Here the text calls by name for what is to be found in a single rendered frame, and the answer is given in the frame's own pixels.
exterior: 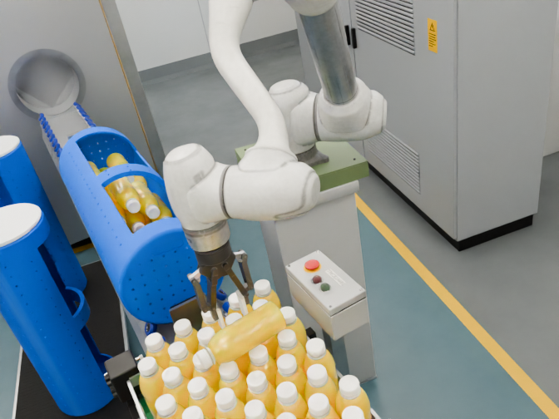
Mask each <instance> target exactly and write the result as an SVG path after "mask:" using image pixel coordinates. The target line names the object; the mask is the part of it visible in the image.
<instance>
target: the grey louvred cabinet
mask: <svg viewBox="0 0 559 419"><path fill-rule="evenodd" d="M338 1H339V7H340V11H341V15H342V19H343V23H344V30H345V33H346V37H347V43H348V46H349V53H350V56H351V61H352V64H353V68H354V75H355V77H357V78H358V79H360V80H361V81H363V82H364V84H365V85H366V86H367V87H368V88H369V90H372V91H376V92H378V93H379V94H381V95H382V96H383V98H384V99H385V100H386V101H387V117H386V127H385V129H384V130H383V131H382V132H381V133H380V134H378V135H376V136H374V137H372V138H369V139H366V140H357V141H346V142H348V143H349V144H350V145H351V146H352V147H353V148H354V149H355V150H356V151H357V152H358V153H359V154H360V155H362V156H363V157H364V158H365V159H366V160H367V161H368V163H369V169H371V171H372V172H373V173H374V174H376V175H377V176H378V177H379V178H380V179H381V180H382V181H383V182H384V183H385V184H386V185H388V186H389V187H390V188H391V189H392V190H393V191H394V192H395V193H396V194H397V195H399V196H400V197H401V198H402V199H403V200H404V201H405V202H406V203H407V204H408V205H410V206H411V207H412V208H413V209H414V210H415V211H416V212H417V213H418V214H419V215H420V216H422V217H423V218H424V219H425V220H426V221H427V222H428V223H429V224H430V225H431V226H433V227H434V228H435V229H436V230H437V231H438V232H439V233H440V234H441V235H442V236H443V237H444V238H445V239H446V240H447V241H448V242H449V243H450V244H451V245H452V246H453V247H455V248H456V249H457V250H458V251H459V252H460V251H462V250H465V249H468V248H471V247H473V246H476V245H478V244H482V243H485V242H487V241H489V240H492V239H495V238H498V237H501V236H503V235H505V234H510V233H511V232H514V231H517V230H519V229H523V228H526V227H527V226H530V225H532V218H533V214H535V213H537V208H538V200H539V191H540V183H541V174H542V158H543V150H544V141H545V132H546V123H547V108H548V99H549V91H550V82H551V74H552V58H553V49H554V41H555V32H556V24H557V8H558V0H338ZM294 13H295V18H296V24H297V29H298V35H299V45H300V51H301V56H302V62H303V68H304V78H305V84H306V86H307V87H308V88H309V91H312V92H315V93H318V94H319V93H320V90H321V89H322V86H321V83H320V80H319V76H318V73H317V71H316V67H315V64H314V60H313V58H312V55H311V52H310V49H309V45H308V43H307V40H306V36H305V34H304V29H303V27H302V24H301V21H300V19H299V14H298V13H297V12H296V11H294Z"/></svg>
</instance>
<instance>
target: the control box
mask: <svg viewBox="0 0 559 419"><path fill-rule="evenodd" d="M311 259H315V260H318V261H319V267H318V268H316V269H312V270H310V269H307V268H306V267H305V266H304V264H305V263H306V262H307V261H308V260H311ZM285 268H286V272H287V275H288V280H289V286H290V291H291V295H292V296H293V297H294V299H295V300H296V301H297V302H298V303H299V304H300V305H301V306H302V307H303V308H304V309H305V310H306V311H307V312H308V314H309V315H310V316H311V317H312V318H313V319H314V320H315V321H316V322H317V323H318V324H319V325H320V326H321V328H322V329H323V330H324V331H325V332H326V333H327V334H328V335H329V336H330V337H331V338H332V339H333V340H334V341H335V340H337V339H339V338H341V337H343V336H344V335H346V334H348V333H350V332H352V331H353V330H355V329H356V328H359V327H361V326H362V325H364V324H366V323H367V322H368V321H369V313H368V306H367V299H366V291H365V290H364V289H363V288H362V287H361V286H360V285H359V284H357V283H356V282H355V281H354V280H353V279H351V278H350V277H349V276H348V275H347V274H346V273H345V272H344V271H343V270H342V269H340V268H339V267H338V266H337V265H336V264H335V263H333V262H332V261H331V260H330V259H329V258H327V257H326V256H325V255H324V254H323V253H322V252H320V251H319V250H317V251H315V252H313V253H312V254H309V255H307V256H305V257H303V258H302V259H299V260H297V261H295V262H293V263H292V264H289V265H287V266H285ZM329 270H330V271H329ZM331 271H332V272H333V273H332V272H331ZM330 272H331V273H332V274H331V273H330ZM315 275H319V276H320V277H321V278H322V280H321V282H319V283H314V282H313V280H312V278H313V277H314V276H315ZM335 275H336V276H335ZM332 276H335V277H332ZM340 280H341V281H340ZM342 281H343V282H342ZM341 282H342V283H341ZM322 283H328V284H329V286H330V288H329V290H327V291H323V290H321V289H320V285H321V284H322Z"/></svg>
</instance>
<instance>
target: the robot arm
mask: <svg viewBox="0 0 559 419"><path fill-rule="evenodd" d="M255 1H258V0H209V42H210V52H211V55H212V58H213V61H214V63H215V65H216V67H217V69H218V71H219V72H220V74H221V75H222V76H223V78H224V79H225V81H226V82H227V84H228V85H229V86H230V88H231V89H232V91H233V92H234V93H235V94H236V95H237V97H238V98H239V99H240V101H241V102H242V104H243V105H244V106H245V108H246V109H247V111H248V112H249V113H250V114H251V115H252V117H253V118H254V120H255V122H256V124H257V126H258V130H259V137H258V140H257V143H256V144H255V146H253V147H251V148H249V149H248V150H247V151H246V152H245V156H244V157H243V158H242V160H240V162H239V164H238V165H224V164H221V163H219V162H215V161H214V159H213V157H212V155H211V154H210V153H209V152H208V151H207V150H206V149H205V148H204V147H203V146H201V145H199V144H195V143H194V144H187V145H182V146H179V147H176V148H175V149H174V150H172V151H171V152H170V153H169V154H168V155H167V157H166V158H165V161H164V162H163V175H164V181H165V186H166V192H167V195H168V199H169V201H170V203H171V208H172V209H173V211H174V213H175V215H176V217H177V218H178V220H179V221H180V222H181V227H182V229H183V231H184V233H185V236H186V239H187V242H188V244H189V246H190V247H191V248H192V249H193V250H194V252H195V256H196V259H197V263H198V266H197V270H196V271H195V272H194V273H193V274H191V273H189V274H187V278H188V279H189V280H190V282H191V283H192V285H193V288H194V291H195V295H196V298H197V302H198V304H199V307H200V309H201V310H202V311H203V313H207V312H208V311H210V314H211V317H212V318H213V319H214V320H215V321H217V320H218V323H219V325H220V327H221V329H222V328H225V322H224V319H223V317H222V314H221V311H220V308H219V307H218V305H217V304H216V285H217V282H218V279H219V278H221V277H222V276H226V275H227V274H228V275H229V277H230V278H231V280H232V281H233V283H234V284H235V286H236V287H237V288H238V289H239V290H237V291H236V295H237V298H238V301H239V305H240V310H241V312H242V314H243V315H244V316H245V315H246V314H247V313H248V310H247V307H246V305H247V304H249V303H250V301H249V298H248V296H249V293H248V291H249V290H252V289H253V288H254V285H253V281H252V278H251V276H250V271H249V267H248V264H247V259H248V255H247V254H246V252H245V251H244V250H243V249H239V251H238V252H235V253H233V251H232V250H231V247H230V241H229V238H230V229H229V225H228V222H227V219H244V220H252V221H271V220H281V219H291V218H294V217H298V216H301V215H303V214H306V213H308V212H309V211H310V210H311V209H312V208H313V207H314V206H315V205H316V203H317V201H318V198H319V192H320V181H319V177H318V176H317V174H316V172H315V170H313V169H312V168H311V167H312V166H315V165H319V164H323V163H327V162H329V157H328V156H327V155H325V154H323V153H322V152H320V151H319V150H318V149H317V147H316V144H315V143H316V142H319V141H331V142H343V141H357V140H366V139H369V138H372V137H374V136H376V135H378V134H380V133H381V132H382V131H383V130H384V129H385V127H386V117H387V101H386V100H385V99H384V98H383V96H382V95H381V94H379V93H378V92H376V91H372V90H369V88H368V87H367V86H366V85H365V84H364V82H363V81H361V80H360V79H358V78H357V77H355V75H354V68H353V64H352V61H351V56H350V53H349V46H348V43H347V37H346V33H345V30H344V23H343V19H342V15H341V11H340V7H339V1H338V0H285V1H286V2H287V3H288V4H289V5H290V6H291V7H292V8H293V9H294V10H295V11H296V12H297V13H298V14H299V19H300V21H301V24H302V27H303V29H304V34H305V36H306V40H307V43H308V45H309V49H310V52H311V55H312V58H313V60H314V64H315V67H316V71H317V73H318V76H319V80H320V83H321V86H322V89H321V90H320V93H319V94H318V93H315V92H312V91H309V88H308V87H307V86H306V85H305V84H304V83H302V82H301V81H296V80H284V81H280V82H277V83H275V84H274V85H273V86H272V87H271V88H270V90H269V92H268V91H267V90H266V88H265V87H264V85H263V84H262V82H261V81H260V79H259V78H258V77H257V76H256V75H255V73H254V71H253V70H252V69H251V67H250V65H249V64H248V62H247V61H246V60H245V58H244V57H243V55H242V53H241V51H240V36H241V33H242V31H243V29H244V26H245V23H246V20H247V18H248V16H249V14H250V11H251V9H252V6H253V2H255ZM235 259H236V260H237V261H238V263H239V266H240V271H241V273H242V276H243V280H244V282H245V283H244V284H243V285H242V283H241V282H240V281H239V280H238V278H237V277H236V275H235V273H234V272H233V270H232V269H231V268H232V266H233V263H234V262H235ZM201 275H204V276H206V279H207V302H206V301H205V297H204V294H203V291H202V288H201V286H200V284H199V282H200V276H201Z"/></svg>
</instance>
